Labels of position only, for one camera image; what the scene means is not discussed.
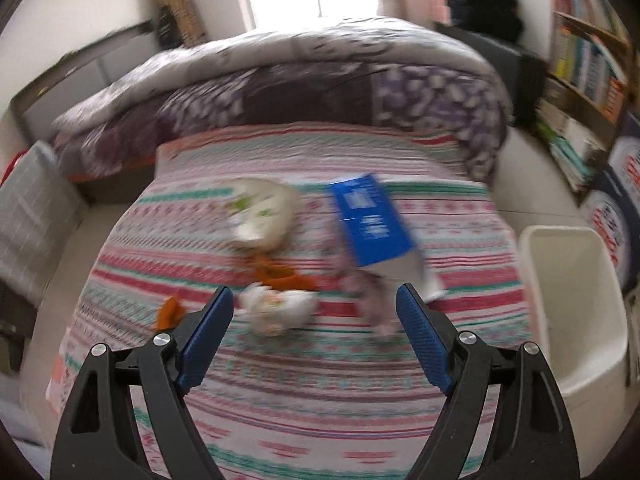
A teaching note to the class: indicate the black storage bench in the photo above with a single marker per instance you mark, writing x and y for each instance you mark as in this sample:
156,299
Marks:
500,75

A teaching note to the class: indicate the white plastic bin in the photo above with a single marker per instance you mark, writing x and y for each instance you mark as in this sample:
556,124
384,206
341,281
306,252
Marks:
575,310

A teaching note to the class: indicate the grey bed frame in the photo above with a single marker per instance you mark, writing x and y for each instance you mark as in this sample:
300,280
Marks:
80,60

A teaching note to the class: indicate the red cloth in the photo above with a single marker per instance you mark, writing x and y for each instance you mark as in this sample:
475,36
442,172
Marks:
12,165

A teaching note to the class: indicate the pink crumpled wrapper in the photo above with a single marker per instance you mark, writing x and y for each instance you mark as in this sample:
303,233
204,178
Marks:
370,300

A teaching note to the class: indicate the row of leaning books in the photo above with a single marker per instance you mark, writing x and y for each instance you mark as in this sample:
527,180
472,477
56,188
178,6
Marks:
590,72

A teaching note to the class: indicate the floral paper cup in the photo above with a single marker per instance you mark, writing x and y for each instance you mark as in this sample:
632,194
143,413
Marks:
260,210

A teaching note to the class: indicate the blue white cardboard box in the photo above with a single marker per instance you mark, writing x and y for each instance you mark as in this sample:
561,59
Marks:
617,210

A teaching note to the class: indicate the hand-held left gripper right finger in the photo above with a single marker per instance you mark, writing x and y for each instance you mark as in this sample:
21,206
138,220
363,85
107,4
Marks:
420,332

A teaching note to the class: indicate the purple patterned bed sheet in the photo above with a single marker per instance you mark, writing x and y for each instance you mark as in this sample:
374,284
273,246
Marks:
300,95

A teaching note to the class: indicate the black bag on cabinet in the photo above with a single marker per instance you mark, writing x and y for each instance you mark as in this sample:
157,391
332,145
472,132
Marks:
482,7

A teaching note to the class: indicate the white printed duvet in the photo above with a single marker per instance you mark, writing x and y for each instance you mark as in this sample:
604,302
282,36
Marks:
300,50

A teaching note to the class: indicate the tall blue milk carton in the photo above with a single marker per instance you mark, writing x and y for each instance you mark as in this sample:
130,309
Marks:
370,225

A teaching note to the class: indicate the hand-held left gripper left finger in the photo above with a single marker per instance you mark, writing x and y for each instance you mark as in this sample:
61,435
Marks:
205,335

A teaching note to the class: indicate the white tissue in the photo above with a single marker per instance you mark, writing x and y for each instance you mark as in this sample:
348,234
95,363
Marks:
280,310

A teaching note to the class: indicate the wooden bookshelf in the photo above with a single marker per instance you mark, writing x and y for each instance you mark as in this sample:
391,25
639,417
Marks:
590,27

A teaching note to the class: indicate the pile of flat books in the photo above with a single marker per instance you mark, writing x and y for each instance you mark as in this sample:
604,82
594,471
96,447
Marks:
570,150

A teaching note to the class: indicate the orange peel piece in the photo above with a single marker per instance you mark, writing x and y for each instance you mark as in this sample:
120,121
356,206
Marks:
277,272
171,312

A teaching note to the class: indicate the plaid coat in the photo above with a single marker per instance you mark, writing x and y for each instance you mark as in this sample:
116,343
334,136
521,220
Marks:
182,0

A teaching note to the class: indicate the grey striped covered chair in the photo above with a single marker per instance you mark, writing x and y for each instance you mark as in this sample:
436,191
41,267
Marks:
35,220

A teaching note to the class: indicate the patterned striped tablecloth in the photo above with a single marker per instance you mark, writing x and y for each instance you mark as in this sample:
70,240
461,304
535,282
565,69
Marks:
300,410

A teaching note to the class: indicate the black hanging bag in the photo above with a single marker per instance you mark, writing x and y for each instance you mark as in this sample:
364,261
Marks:
171,27

